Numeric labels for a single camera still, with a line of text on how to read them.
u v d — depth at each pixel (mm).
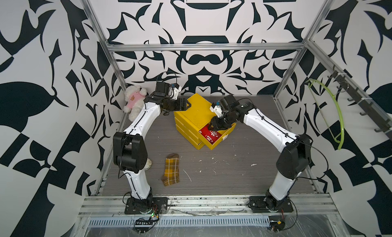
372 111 551
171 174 830
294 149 452
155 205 728
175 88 796
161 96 700
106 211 979
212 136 803
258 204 743
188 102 841
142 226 711
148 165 847
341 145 672
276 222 707
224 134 760
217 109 782
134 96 1073
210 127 791
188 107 846
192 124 781
